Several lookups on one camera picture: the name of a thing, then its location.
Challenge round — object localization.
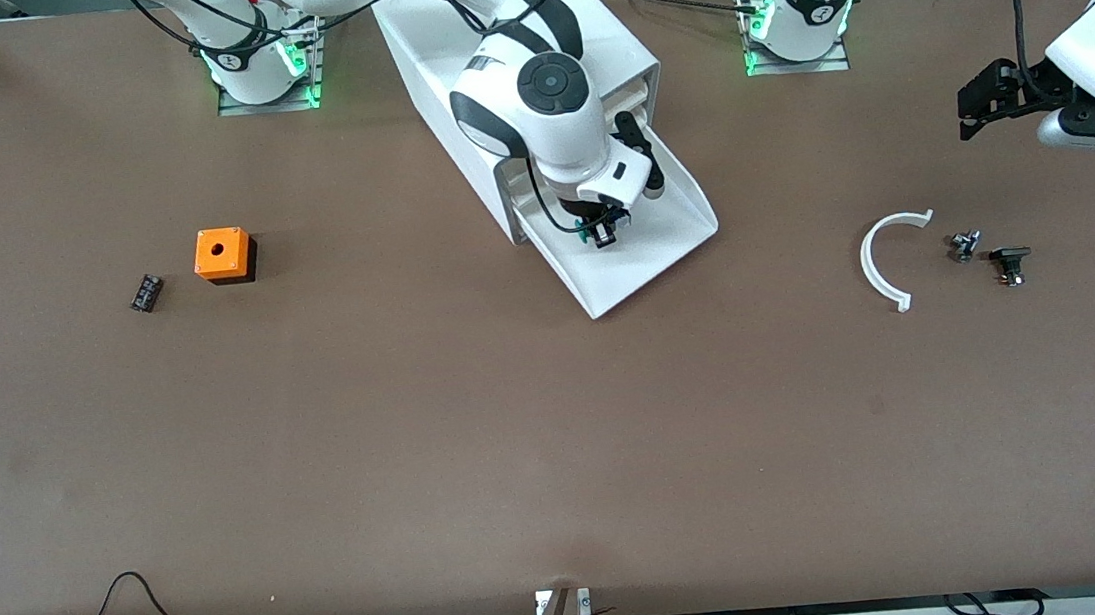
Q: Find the white plastic drawer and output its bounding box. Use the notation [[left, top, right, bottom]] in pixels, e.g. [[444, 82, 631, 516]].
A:
[[503, 116, 727, 328]]

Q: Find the orange button box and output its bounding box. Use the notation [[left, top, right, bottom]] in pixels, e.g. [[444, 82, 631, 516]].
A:
[[191, 224, 262, 289]]

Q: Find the small metal connector piece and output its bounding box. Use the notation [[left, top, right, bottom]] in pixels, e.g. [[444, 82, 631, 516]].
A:
[[945, 228, 986, 266]]

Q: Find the small black terminal block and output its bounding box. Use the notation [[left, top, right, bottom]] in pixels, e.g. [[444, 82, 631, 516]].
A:
[[128, 272, 168, 315]]

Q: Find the black push button switch block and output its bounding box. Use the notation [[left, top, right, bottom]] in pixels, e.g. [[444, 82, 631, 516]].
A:
[[988, 244, 1036, 290]]

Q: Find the aluminium arm base plate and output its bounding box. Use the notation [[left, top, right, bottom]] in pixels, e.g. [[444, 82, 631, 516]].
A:
[[211, 33, 331, 119], [736, 0, 853, 82]]

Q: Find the white half ring clamp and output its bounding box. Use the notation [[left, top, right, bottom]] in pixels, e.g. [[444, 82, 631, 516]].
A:
[[856, 208, 943, 317]]

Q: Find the black floor cable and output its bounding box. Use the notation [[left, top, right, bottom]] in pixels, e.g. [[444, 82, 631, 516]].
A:
[[942, 585, 1048, 615]]

